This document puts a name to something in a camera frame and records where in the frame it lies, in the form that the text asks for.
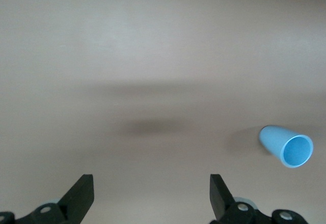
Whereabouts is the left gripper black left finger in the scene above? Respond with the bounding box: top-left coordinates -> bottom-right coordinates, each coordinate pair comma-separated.
15,174 -> 95,224

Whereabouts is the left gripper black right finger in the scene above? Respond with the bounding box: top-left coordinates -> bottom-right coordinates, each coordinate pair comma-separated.
209,174 -> 271,224

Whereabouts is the blue cup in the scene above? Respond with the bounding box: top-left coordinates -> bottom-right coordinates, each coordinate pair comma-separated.
258,125 -> 314,169

